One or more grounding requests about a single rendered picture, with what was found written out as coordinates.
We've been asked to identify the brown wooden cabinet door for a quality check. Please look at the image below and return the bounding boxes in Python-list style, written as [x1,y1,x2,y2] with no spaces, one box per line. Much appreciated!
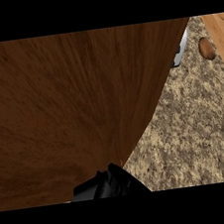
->
[0,17,212,213]

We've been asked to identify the clear water bottle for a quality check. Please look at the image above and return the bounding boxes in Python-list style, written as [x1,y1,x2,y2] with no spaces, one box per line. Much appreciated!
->
[166,27,194,69]

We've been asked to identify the brown potato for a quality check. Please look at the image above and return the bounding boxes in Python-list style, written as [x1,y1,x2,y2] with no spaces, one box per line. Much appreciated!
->
[196,35,218,62]

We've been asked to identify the pale wooden cabinet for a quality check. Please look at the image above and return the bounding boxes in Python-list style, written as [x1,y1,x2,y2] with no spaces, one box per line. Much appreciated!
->
[199,12,224,91]

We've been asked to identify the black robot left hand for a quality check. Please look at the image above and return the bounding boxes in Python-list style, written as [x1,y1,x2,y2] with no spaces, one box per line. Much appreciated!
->
[66,159,153,203]

